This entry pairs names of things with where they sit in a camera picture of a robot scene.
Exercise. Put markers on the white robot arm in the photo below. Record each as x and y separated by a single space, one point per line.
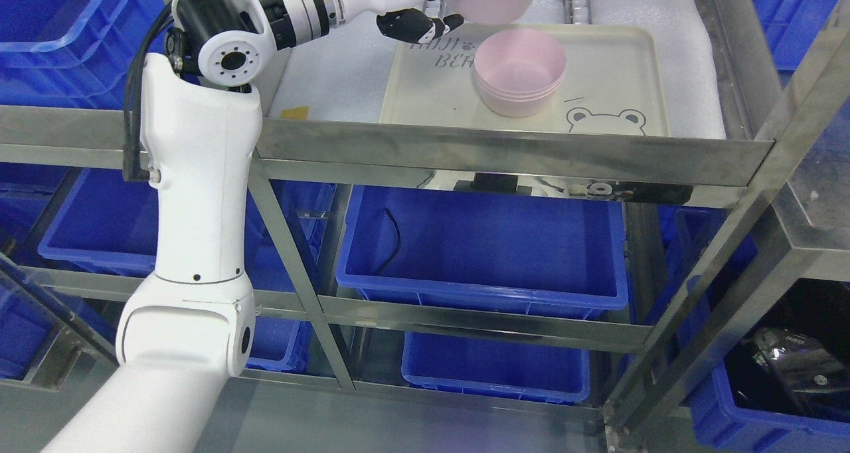
194 118

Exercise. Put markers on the stack of pink bowls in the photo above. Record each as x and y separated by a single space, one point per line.
518 70

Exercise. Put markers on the steel shelf rack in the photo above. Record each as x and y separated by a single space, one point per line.
688 201

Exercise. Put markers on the blue bin middle shelf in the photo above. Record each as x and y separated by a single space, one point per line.
496 253

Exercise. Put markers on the blue bin shelf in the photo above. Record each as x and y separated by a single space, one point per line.
108 226
502 369
496 253

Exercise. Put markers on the blue bin left shelf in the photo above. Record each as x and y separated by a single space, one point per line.
108 226

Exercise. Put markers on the blue bin lower shelf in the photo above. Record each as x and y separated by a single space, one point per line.
502 369

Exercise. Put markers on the cream bear tray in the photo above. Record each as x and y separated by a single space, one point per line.
580 79

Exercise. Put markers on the blue bin upper left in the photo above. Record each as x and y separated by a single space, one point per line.
70 53

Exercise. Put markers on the blue bin holding helmet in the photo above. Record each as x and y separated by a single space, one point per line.
719 423

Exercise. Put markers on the black motorcycle helmet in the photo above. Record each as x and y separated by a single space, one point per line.
795 359

